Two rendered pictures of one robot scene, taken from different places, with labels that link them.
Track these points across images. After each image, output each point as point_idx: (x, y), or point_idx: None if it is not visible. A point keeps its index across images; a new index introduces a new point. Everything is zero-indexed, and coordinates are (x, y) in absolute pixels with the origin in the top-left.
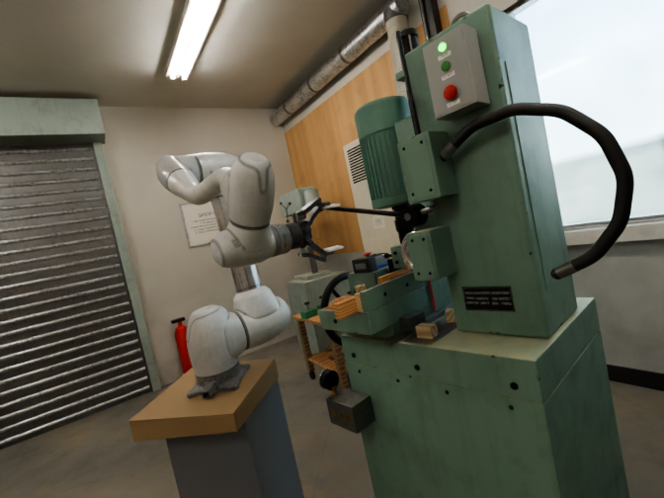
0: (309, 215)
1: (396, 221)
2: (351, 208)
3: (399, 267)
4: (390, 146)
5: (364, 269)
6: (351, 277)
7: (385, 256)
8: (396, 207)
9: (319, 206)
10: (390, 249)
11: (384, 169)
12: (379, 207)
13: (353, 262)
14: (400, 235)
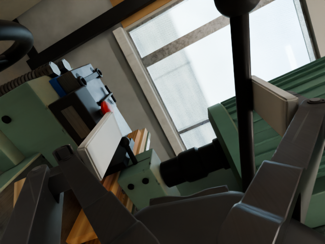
0: (311, 175)
1: (200, 169)
2: (254, 169)
3: (124, 190)
4: None
5: (76, 133)
6: (31, 99)
7: (124, 146)
8: (227, 165)
9: (323, 147)
10: (147, 170)
11: (319, 173)
12: (235, 171)
13: (72, 99)
14: (177, 176)
